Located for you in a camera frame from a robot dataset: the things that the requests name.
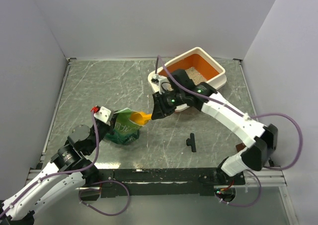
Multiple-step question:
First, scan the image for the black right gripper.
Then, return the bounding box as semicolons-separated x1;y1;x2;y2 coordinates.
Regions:
151;89;185;121

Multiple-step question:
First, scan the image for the green litter bag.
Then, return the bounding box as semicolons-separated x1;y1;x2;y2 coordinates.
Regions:
104;108;143;146

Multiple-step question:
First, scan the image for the yellow plastic scoop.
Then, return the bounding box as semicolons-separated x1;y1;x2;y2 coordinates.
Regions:
130;112;152;126

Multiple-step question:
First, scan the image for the black bag clip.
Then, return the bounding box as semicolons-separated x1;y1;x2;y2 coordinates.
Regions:
186;133;196;152

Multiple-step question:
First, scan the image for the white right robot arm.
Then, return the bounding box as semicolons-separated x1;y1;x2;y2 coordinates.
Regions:
151;69;278;185

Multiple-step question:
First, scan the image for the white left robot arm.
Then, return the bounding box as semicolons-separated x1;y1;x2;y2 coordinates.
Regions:
0;120;111;225

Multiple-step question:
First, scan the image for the white orange litter box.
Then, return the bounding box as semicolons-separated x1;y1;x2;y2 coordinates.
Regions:
148;47;227;111

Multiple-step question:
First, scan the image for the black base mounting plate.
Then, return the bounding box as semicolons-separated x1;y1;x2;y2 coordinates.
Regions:
68;167;245;199

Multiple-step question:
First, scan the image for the brown wooden block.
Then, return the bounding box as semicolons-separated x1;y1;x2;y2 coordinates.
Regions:
236;143;246;152

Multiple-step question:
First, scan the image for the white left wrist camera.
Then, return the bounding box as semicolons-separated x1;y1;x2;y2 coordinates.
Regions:
91;106;114;125

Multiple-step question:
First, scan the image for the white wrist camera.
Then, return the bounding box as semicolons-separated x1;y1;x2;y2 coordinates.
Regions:
150;74;169;94
91;106;114;125

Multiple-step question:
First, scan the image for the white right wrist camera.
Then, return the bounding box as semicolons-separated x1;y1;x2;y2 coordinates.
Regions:
150;74;169;94

